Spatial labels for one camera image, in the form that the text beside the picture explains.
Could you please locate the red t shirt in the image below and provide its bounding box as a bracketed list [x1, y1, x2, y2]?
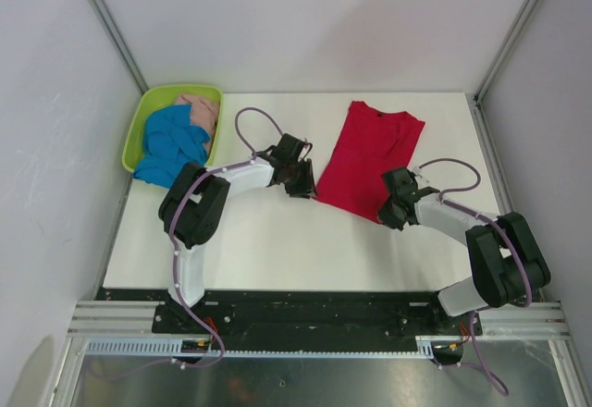
[316, 101, 425, 223]

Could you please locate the right aluminium side rail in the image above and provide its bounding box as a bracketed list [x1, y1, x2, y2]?
[465, 93, 536, 288]

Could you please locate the right aluminium frame post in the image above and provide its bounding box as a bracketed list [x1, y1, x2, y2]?
[474, 0, 543, 105]

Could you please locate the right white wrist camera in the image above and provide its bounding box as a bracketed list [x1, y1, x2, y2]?
[412, 166, 431, 186]

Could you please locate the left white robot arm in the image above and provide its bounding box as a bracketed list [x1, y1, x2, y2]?
[158, 133, 316, 333]

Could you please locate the aluminium front rail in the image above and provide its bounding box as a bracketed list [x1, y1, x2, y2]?
[68, 301, 572, 340]

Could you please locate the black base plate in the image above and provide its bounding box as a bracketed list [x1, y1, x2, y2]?
[153, 290, 475, 336]

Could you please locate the aluminium frame post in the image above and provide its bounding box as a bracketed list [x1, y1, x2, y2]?
[474, 0, 543, 105]
[87, 0, 149, 94]

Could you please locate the grey slotted cable duct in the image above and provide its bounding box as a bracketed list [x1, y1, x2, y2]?
[80, 336, 463, 358]

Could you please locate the blue t shirt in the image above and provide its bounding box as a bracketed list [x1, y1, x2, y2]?
[133, 104, 212, 189]

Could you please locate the left aluminium frame post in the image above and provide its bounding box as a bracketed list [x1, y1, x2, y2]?
[87, 0, 149, 94]

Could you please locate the lime green plastic bin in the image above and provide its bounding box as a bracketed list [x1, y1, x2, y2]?
[121, 83, 224, 173]

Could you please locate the beige pink t shirt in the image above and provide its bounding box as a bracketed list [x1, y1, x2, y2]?
[175, 94, 220, 154]

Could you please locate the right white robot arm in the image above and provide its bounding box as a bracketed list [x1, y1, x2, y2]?
[377, 167, 551, 334]

